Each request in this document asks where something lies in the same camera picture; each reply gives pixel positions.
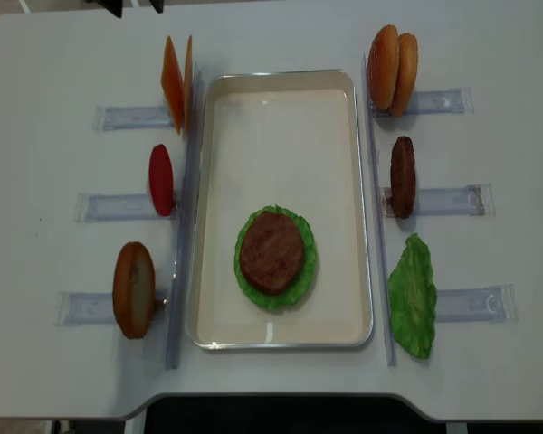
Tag brown meat patty on tray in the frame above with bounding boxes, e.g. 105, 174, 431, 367
239, 211, 304, 296

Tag green lettuce leaf on tray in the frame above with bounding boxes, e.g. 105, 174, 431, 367
233, 205, 318, 311

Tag red tomato slice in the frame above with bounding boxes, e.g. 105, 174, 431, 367
148, 144, 174, 217

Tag brown meat patty standing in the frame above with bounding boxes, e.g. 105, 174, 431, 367
390, 136, 416, 219

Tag clear pusher rack tomato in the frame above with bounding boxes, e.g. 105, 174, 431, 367
74, 193, 177, 222

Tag bread bun slice left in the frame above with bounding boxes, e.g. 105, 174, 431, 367
112, 241, 156, 339

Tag green lettuce leaf standing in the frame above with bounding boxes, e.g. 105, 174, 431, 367
387, 233, 437, 359

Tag orange cheese slice outer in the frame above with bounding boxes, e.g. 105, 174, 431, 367
160, 36, 184, 134

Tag clear pusher rack cheese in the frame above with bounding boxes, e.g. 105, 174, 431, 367
92, 106, 174, 132

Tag clear pusher rack bread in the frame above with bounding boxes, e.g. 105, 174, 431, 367
54, 290, 169, 327

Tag clear pusher rack lettuce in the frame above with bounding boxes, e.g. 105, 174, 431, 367
436, 284, 518, 323

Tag cream metal tray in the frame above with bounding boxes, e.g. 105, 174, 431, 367
186, 70, 373, 351

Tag sesame bun top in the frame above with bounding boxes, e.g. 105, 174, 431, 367
367, 24, 399, 110

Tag clear pusher rack patty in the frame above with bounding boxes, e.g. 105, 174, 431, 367
381, 183, 496, 218

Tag clear pusher rack buns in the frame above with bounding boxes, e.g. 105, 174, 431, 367
370, 87, 474, 119

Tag bun slice right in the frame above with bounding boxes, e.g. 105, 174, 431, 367
388, 33, 418, 118

